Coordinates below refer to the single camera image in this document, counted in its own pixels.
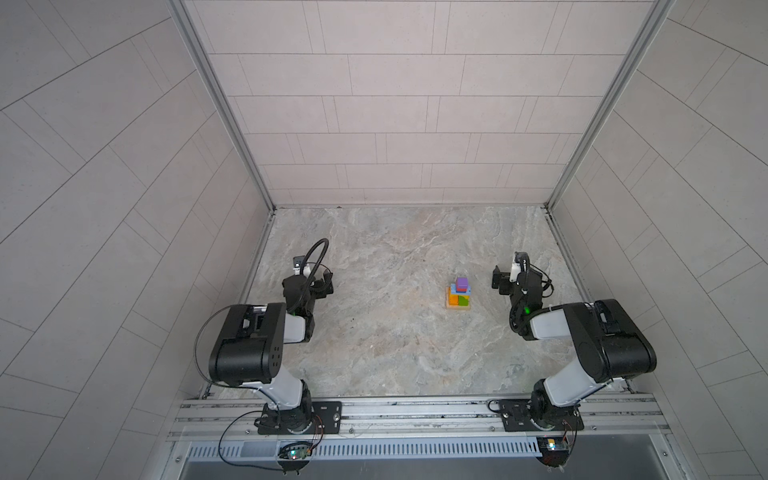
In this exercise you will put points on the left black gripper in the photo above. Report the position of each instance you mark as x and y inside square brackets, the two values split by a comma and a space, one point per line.
[317, 285]

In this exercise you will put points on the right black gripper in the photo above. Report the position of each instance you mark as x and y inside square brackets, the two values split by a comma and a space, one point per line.
[503, 288]

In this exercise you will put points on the light blue wood block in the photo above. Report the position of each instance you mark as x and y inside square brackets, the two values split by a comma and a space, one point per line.
[454, 291]

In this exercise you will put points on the natural wood block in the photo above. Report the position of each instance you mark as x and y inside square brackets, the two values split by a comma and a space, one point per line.
[455, 307]

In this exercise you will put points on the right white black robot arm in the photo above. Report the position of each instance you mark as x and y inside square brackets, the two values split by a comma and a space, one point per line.
[607, 342]

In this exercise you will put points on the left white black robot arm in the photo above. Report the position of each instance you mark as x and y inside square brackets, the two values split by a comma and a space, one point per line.
[248, 353]

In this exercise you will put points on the left green circuit board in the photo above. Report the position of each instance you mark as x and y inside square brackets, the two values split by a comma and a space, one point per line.
[296, 451]

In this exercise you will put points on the right yellow circuit board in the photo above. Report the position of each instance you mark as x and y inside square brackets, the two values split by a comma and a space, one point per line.
[555, 451]

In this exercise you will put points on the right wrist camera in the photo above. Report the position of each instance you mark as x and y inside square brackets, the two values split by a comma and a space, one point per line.
[520, 266]

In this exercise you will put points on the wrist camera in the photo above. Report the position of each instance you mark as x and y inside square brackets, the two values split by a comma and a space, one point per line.
[520, 266]
[301, 266]

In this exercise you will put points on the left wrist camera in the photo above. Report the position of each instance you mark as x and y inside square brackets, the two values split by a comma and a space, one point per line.
[301, 266]

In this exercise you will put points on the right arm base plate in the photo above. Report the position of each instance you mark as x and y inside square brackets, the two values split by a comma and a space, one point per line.
[516, 416]

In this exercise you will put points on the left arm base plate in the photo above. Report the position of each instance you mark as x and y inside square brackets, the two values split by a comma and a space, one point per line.
[303, 419]

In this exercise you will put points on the aluminium mounting rail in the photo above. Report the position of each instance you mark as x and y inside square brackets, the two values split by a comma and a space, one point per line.
[420, 417]

